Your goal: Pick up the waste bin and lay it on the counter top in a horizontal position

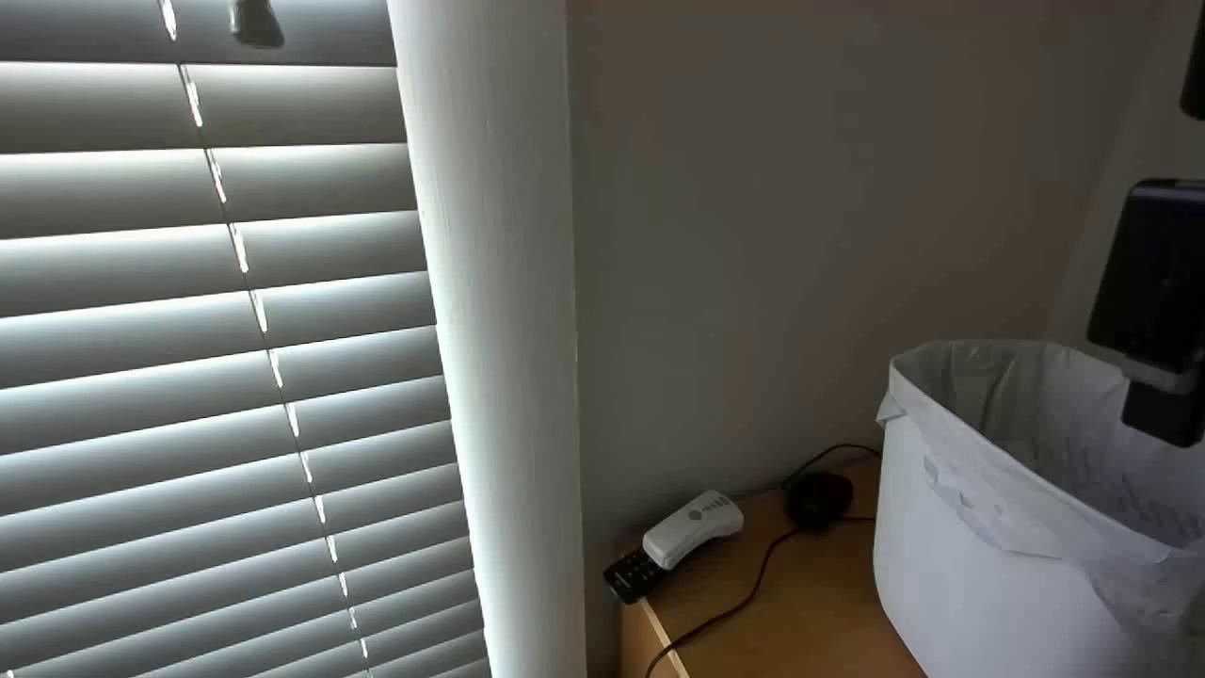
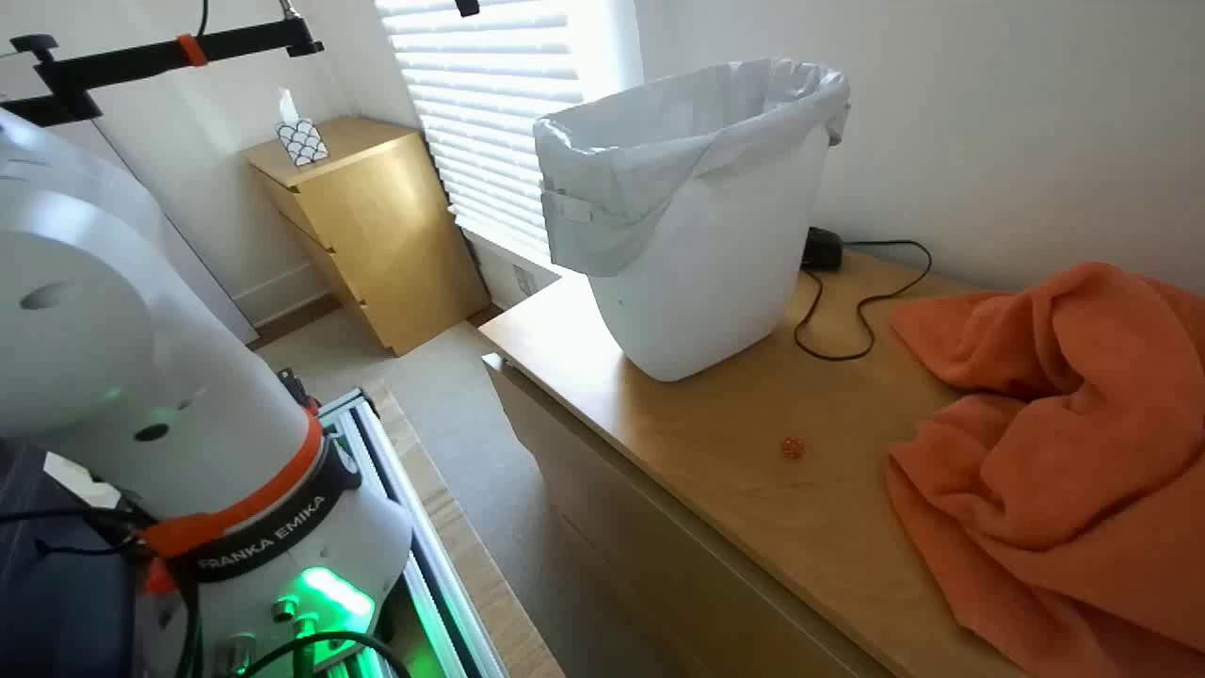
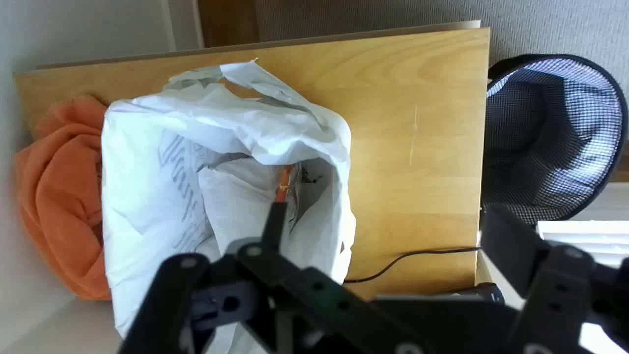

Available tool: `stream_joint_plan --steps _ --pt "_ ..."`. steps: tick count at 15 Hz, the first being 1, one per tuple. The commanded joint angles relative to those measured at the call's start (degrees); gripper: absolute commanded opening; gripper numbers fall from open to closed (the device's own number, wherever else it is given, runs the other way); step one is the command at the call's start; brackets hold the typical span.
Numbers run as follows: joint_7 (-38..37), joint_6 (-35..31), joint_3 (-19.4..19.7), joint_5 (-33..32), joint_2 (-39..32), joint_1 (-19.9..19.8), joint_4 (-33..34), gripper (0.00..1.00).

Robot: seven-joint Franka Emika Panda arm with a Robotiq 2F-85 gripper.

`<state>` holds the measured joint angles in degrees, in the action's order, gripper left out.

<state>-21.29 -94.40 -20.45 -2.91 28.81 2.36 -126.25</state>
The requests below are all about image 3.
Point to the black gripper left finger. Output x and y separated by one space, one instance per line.
306 296

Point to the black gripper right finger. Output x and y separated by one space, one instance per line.
556 288

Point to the white ribbed panel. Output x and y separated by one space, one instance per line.
589 237

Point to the orange and green wrapper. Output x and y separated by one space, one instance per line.
283 186

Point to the white plastic bag liner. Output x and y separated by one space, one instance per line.
261 125

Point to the orange cloth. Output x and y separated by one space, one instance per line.
58 190

